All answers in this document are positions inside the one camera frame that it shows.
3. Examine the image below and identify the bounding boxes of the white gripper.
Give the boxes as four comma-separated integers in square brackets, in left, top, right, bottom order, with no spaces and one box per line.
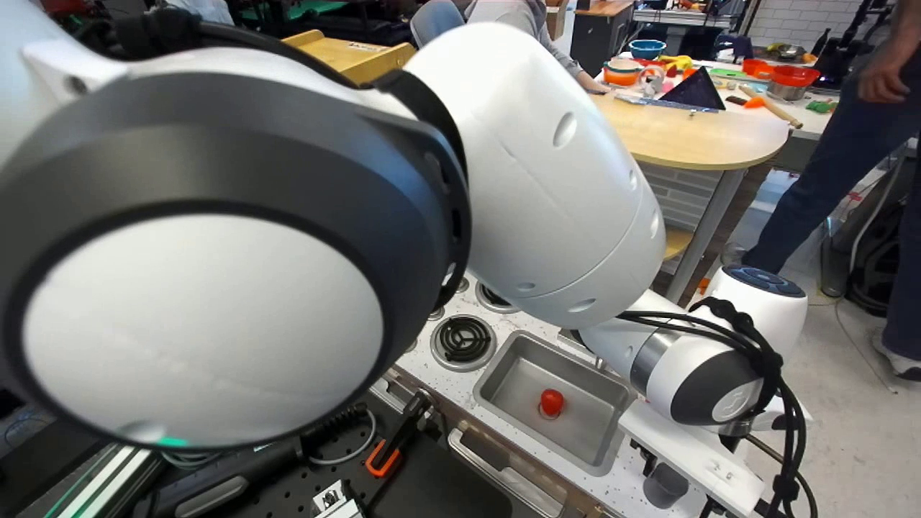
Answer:
[619,399,771,518]

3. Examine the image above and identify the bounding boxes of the grey toy sink basin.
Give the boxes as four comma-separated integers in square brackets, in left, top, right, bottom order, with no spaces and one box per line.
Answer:
[473,332,640,477]

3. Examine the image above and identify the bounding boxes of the small red toy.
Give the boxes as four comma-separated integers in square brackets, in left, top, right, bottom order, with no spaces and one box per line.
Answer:
[535,385,568,421]

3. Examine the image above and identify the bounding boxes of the black toy stove burner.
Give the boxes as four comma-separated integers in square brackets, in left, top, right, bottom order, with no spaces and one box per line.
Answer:
[427,313,501,375]
[474,283,522,316]

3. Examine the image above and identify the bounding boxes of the black orange clamp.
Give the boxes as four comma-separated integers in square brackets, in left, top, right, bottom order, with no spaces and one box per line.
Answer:
[363,385,437,484]

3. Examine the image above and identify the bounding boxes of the white shoe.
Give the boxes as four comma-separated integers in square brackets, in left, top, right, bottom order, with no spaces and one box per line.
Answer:
[871,332,921,383]

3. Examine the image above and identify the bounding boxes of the black backpack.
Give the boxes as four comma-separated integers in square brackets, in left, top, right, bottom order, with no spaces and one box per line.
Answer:
[818,162,916,316]

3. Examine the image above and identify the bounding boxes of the white printed label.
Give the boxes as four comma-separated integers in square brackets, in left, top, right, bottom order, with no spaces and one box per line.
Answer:
[311,484,355,518]

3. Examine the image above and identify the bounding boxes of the wooden toy kitchen unit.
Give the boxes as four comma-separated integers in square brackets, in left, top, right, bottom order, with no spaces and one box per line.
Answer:
[281,25,794,518]

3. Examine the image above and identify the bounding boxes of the person in dark trousers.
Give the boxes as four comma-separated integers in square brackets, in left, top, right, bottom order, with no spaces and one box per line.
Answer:
[742,0,921,366]

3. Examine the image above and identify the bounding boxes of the black perforated mounting board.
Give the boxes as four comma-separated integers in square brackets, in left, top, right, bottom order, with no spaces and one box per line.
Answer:
[123,392,522,518]

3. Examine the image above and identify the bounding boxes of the dark triangular block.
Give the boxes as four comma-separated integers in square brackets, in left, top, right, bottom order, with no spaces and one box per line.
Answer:
[657,63,729,113]

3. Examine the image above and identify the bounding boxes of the wooden stick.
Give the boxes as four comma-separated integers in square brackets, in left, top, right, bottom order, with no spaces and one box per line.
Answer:
[733,84,806,132]

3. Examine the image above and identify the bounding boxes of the orange stacked bowls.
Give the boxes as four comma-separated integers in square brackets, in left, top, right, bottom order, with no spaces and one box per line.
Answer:
[601,57,648,93]

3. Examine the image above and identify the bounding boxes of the red bowl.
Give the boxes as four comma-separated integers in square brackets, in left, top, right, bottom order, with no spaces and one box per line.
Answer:
[742,54,822,94]

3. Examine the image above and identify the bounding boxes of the dark grey bar tool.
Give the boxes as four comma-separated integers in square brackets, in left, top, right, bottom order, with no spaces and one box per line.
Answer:
[155,428,376,518]

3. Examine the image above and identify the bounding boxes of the blue bowl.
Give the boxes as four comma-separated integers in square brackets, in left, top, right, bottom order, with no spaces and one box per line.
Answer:
[627,35,667,60]

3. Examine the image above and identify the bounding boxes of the blue chair back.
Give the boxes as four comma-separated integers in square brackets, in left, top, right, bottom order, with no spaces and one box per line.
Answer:
[412,0,468,45]

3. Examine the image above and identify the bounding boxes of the green white strip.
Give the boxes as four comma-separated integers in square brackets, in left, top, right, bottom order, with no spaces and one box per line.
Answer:
[39,442,165,518]

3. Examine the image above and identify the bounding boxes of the thin black cable loop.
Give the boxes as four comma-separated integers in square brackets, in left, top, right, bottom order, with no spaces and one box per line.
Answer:
[301,405,383,468]

